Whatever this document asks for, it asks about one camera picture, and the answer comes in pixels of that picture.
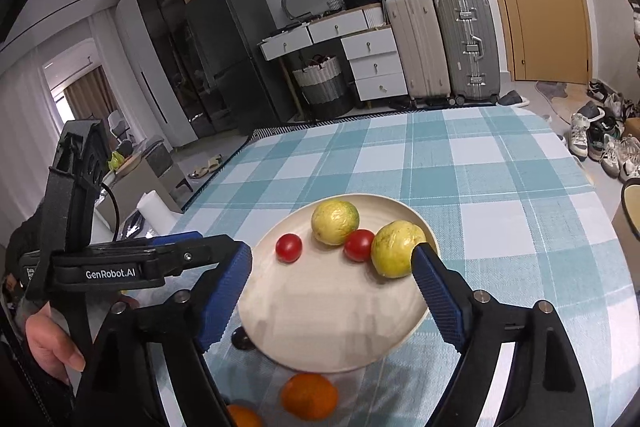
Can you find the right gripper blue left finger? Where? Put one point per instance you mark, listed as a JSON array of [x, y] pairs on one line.
[[218, 291]]

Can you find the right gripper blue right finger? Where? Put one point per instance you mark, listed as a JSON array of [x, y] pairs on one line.
[[446, 295]]

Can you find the dark plum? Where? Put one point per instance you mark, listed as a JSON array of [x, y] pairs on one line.
[[241, 341]]

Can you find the red tomato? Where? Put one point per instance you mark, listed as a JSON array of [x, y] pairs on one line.
[[289, 248], [357, 246]]

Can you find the yellow-green guava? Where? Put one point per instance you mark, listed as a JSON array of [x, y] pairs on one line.
[[392, 247], [333, 220]]

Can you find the orange mandarin back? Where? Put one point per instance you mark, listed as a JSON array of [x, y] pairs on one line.
[[244, 417]]

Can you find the orange mandarin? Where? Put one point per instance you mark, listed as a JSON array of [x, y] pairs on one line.
[[309, 397], [244, 417]]

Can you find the orange mandarin front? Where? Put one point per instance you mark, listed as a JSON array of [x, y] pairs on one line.
[[309, 397]]

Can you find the person's left hand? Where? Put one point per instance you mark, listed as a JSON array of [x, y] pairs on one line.
[[51, 347]]

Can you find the white paper towel roll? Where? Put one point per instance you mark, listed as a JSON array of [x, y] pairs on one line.
[[154, 210]]

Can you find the cream round plate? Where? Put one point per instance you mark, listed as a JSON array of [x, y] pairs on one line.
[[324, 313]]

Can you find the teal checkered tablecloth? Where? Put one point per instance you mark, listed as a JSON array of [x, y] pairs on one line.
[[506, 207]]

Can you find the round stool beige top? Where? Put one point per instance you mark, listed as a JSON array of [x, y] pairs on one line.
[[630, 200]]

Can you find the woven laundry basket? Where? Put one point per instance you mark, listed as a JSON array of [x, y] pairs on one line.
[[324, 87]]

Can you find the shoes on floor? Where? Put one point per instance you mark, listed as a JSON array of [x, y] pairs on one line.
[[606, 130]]

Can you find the white drawer desk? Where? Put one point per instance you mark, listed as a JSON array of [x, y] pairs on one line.
[[368, 44]]

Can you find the black refrigerator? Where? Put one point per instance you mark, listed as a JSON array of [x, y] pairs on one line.
[[227, 36]]

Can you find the silver grey suitcase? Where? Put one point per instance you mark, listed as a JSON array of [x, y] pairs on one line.
[[470, 43]]

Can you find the beige suitcase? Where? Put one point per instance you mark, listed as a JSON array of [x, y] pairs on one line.
[[420, 48]]

